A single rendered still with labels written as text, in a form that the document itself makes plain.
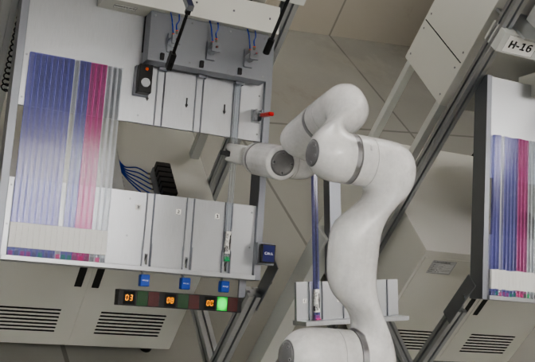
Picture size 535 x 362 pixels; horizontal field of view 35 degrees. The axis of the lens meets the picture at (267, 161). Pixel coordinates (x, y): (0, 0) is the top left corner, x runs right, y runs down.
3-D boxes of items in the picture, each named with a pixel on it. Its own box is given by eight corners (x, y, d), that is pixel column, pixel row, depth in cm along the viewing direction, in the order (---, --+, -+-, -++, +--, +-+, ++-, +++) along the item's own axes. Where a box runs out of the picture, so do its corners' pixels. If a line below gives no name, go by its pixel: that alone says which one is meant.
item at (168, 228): (247, 275, 231) (252, 275, 228) (-2, 254, 204) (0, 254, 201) (252, 207, 234) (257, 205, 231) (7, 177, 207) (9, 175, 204)
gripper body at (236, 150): (278, 146, 218) (260, 144, 228) (241, 141, 213) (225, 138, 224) (273, 175, 218) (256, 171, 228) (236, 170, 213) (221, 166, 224)
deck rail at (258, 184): (251, 281, 234) (259, 280, 228) (244, 280, 233) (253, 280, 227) (266, 35, 247) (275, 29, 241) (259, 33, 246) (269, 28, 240)
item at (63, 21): (252, 144, 240) (260, 142, 235) (13, 107, 213) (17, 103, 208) (259, 33, 246) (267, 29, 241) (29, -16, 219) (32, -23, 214)
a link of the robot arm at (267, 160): (281, 145, 215) (247, 140, 212) (304, 148, 203) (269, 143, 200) (276, 177, 216) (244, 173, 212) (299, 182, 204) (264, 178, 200)
